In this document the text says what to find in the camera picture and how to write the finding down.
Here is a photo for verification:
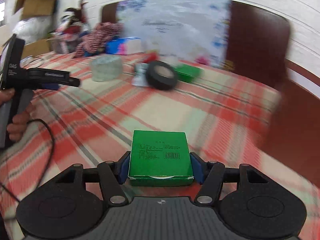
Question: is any large open cardboard box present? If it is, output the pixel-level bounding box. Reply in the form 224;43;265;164
14;0;58;21

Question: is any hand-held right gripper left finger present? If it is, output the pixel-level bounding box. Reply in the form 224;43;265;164
56;151;132;205

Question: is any black cable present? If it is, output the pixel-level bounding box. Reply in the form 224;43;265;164
0;119;55;203

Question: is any black tape roll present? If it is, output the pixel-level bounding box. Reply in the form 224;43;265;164
146;60;179;91

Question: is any green white packet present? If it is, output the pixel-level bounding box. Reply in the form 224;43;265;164
132;62;151;88

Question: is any pile of red dark clothes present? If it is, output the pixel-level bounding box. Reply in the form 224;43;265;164
56;0;91;54

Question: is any green cardboard box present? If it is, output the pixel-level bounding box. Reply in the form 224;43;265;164
128;130;194;187
175;64;204;84

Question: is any red white striped cloth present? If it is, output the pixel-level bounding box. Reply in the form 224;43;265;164
72;22;123;58

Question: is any blue white tissue pack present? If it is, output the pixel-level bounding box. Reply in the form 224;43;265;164
105;37;142;56

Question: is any white plastic bag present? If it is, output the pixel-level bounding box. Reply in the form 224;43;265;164
12;16;54;44

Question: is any person's left hand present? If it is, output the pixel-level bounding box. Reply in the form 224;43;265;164
0;89;37;142

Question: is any plaid blanket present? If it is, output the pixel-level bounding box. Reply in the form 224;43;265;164
0;51;320;240

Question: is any floral plastic bedding bag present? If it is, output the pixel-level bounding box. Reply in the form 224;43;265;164
116;0;232;68

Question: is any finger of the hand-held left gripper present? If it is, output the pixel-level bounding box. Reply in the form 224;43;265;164
26;68;81;91

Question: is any clear tape roll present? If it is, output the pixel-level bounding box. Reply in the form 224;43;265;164
90;56;124;82

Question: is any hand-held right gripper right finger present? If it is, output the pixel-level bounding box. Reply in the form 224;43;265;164
189;152;269;205

